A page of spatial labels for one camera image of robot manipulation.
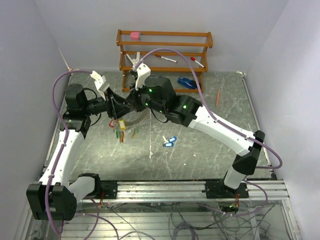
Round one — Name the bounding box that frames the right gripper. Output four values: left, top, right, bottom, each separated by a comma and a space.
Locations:
125, 78, 167, 115

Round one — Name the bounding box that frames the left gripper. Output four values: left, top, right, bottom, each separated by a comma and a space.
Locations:
82, 87, 134, 120

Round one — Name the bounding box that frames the yellow tag key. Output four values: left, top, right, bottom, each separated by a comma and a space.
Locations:
118, 119, 126, 131

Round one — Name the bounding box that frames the metal disc keyring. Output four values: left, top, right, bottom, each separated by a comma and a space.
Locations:
108, 109, 152, 145

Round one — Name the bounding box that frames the blue tag key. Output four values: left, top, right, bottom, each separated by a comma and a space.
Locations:
162, 136, 174, 148
168, 136, 177, 143

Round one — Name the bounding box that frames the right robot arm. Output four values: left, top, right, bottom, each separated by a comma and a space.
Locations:
125, 75, 265, 198

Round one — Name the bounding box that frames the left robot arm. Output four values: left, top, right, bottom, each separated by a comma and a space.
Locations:
26, 83, 134, 221

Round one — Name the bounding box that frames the red tag key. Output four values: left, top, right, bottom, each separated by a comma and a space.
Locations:
109, 119, 118, 128

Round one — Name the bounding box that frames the white plastic clamp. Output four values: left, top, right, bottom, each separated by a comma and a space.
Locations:
125, 51, 140, 68

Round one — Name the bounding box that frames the red-capped marker pen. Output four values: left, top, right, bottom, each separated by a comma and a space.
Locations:
154, 54, 178, 64

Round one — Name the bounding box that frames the blue stapler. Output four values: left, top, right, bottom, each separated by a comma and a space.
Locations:
177, 76, 198, 90

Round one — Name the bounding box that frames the wooden three-tier rack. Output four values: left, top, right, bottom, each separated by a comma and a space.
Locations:
116, 29, 214, 92

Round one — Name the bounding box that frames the pink eraser block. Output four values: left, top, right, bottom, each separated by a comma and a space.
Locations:
130, 31, 141, 41

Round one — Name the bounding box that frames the red-capped white marker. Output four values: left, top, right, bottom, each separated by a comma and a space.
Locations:
190, 56, 205, 68

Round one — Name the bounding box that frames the orange pencil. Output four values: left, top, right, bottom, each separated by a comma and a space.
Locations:
215, 88, 221, 107

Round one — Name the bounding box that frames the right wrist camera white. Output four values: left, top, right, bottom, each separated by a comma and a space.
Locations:
130, 63, 151, 91

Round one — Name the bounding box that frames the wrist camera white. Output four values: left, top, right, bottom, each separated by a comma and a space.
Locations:
90, 70, 110, 100
130, 63, 151, 91

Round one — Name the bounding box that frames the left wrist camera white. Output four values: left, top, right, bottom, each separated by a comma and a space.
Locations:
90, 70, 110, 100

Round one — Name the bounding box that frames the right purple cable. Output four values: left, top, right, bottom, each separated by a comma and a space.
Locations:
133, 47, 284, 218

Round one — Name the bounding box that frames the purple cable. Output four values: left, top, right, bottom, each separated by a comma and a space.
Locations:
133, 47, 284, 218
44, 69, 101, 240

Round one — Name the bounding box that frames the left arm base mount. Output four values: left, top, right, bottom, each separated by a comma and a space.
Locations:
95, 180, 118, 200

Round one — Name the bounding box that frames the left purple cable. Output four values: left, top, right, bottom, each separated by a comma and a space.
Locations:
44, 69, 101, 240

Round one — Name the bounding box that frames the aluminium frame rail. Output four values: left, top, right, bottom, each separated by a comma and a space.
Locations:
27, 178, 290, 203

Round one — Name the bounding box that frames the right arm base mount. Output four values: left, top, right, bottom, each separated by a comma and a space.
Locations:
201, 179, 249, 199

